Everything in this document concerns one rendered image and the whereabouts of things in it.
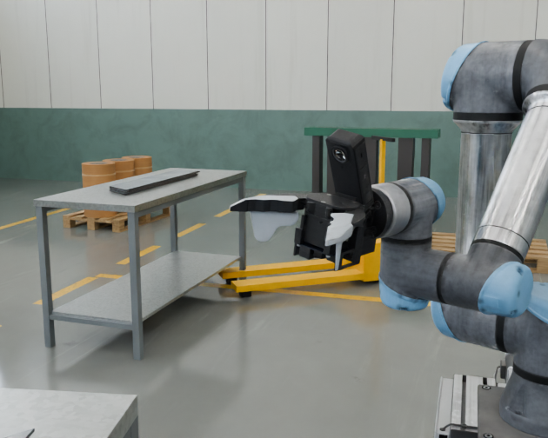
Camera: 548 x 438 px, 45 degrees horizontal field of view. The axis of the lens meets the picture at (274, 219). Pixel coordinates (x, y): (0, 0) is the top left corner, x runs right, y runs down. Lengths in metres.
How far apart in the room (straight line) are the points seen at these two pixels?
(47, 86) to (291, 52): 4.51
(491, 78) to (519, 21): 9.31
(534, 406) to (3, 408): 0.92
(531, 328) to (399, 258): 0.30
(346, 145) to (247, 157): 10.23
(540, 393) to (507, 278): 0.35
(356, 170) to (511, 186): 0.27
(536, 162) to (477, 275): 0.20
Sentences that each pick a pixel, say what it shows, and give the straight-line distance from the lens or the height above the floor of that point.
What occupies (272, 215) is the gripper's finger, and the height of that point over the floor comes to 1.45.
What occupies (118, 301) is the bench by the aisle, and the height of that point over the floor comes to 0.23.
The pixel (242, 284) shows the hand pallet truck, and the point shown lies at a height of 0.11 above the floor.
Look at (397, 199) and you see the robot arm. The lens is 0.92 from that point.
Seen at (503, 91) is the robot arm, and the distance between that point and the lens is 1.16.
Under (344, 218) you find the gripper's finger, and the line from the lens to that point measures 0.78.
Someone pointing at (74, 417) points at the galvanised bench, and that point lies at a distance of 1.24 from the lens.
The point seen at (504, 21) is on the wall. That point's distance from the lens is 10.46.
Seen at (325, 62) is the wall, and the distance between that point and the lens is 10.65.
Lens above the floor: 1.60
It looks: 11 degrees down
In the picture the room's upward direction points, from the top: straight up
